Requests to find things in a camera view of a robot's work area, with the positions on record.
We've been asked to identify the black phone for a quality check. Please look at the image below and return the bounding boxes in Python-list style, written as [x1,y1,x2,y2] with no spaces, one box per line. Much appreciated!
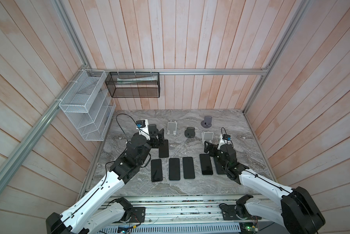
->
[214,158,225,175]

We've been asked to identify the white-edged phone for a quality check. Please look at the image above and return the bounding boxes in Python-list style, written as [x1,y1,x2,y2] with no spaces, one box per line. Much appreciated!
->
[158,139,169,158]

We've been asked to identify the pink-edged phone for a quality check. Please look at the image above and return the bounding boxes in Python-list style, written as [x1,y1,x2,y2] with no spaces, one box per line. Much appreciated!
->
[151,159,163,182]

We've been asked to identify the green-edged phone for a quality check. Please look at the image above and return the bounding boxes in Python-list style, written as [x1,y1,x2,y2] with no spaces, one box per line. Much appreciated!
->
[182,157,195,179]

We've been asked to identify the blue-edged phone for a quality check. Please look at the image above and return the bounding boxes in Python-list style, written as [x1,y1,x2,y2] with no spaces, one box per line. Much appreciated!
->
[169,158,180,181]

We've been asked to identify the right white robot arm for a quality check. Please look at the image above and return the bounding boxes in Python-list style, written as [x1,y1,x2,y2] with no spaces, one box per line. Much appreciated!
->
[204,139,326,234]

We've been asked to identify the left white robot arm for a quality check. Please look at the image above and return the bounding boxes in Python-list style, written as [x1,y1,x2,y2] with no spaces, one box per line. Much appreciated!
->
[46,124,165,234]

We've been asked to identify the white folding phone stand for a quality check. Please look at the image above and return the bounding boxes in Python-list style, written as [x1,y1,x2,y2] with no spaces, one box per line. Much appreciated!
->
[167,121,178,136]

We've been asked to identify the grey round phone stand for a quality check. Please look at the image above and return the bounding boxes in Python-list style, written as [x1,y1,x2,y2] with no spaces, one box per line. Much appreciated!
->
[201,116,213,128]

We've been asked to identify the dark round stand pink phone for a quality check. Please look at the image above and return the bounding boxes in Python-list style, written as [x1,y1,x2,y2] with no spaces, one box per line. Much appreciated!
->
[184,127,195,138]

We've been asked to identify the grey ventilation grille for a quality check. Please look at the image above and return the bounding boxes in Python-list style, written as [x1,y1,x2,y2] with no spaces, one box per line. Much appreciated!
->
[104,223,241,234]

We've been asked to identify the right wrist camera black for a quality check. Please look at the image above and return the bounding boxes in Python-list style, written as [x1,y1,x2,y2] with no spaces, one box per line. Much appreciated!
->
[218,134,233,150]

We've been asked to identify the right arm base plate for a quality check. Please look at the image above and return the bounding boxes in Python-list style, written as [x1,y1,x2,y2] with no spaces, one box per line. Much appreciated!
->
[219,203,262,221]

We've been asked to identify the black wire mesh basket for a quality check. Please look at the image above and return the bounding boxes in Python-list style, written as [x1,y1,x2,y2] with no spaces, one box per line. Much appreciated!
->
[105,71,160,98]

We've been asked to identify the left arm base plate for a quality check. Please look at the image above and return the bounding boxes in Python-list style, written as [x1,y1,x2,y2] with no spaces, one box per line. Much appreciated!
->
[125,207,146,223]

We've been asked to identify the white wire mesh shelf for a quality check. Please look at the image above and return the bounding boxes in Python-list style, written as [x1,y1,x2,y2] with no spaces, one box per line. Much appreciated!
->
[60,69,116,141]

